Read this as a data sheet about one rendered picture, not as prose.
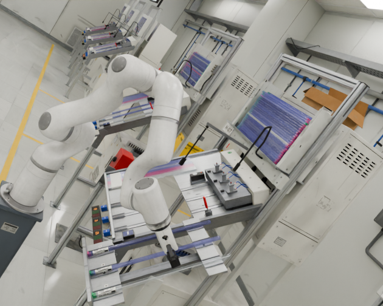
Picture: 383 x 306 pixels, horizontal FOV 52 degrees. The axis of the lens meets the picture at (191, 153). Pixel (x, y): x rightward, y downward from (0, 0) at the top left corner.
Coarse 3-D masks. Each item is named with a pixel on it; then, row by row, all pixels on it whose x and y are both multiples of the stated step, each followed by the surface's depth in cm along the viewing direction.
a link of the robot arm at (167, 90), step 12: (156, 72) 139; (168, 72) 130; (156, 84) 127; (168, 84) 125; (180, 84) 127; (156, 96) 126; (168, 96) 124; (180, 96) 126; (156, 108) 125; (168, 108) 124; (180, 108) 127
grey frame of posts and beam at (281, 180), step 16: (352, 96) 170; (336, 112) 173; (336, 128) 173; (224, 144) 247; (256, 160) 200; (304, 160) 176; (272, 176) 183; (288, 176) 180; (96, 192) 238; (272, 192) 183; (288, 192) 181; (176, 208) 257; (272, 208) 182; (256, 224) 183; (64, 240) 246; (240, 240) 185; (208, 288) 192; (80, 304) 176; (192, 304) 193
